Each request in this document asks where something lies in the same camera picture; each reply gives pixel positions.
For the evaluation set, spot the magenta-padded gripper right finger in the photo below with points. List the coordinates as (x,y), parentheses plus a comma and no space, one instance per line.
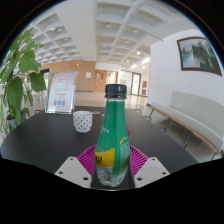
(151,170)

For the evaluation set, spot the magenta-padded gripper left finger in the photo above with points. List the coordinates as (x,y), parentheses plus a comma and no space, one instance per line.
(71,170)

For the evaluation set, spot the green plastic drink bottle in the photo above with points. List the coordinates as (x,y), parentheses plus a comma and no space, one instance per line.
(112,133)

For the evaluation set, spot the flat round red coaster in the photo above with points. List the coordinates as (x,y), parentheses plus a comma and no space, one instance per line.
(128,132)

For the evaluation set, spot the clear acrylic sign stand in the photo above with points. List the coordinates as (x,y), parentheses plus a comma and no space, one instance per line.
(61,91)

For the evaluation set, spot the green leafy potted plant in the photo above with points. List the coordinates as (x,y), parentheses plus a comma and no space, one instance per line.
(15,91)

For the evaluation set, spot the dark framed landscape painting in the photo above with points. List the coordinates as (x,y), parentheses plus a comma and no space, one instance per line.
(198,55)

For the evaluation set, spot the recessed ceiling lights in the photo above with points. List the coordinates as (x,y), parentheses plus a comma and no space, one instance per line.
(108,25)

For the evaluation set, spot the long white wall bench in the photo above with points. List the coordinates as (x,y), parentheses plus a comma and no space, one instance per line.
(195,113)

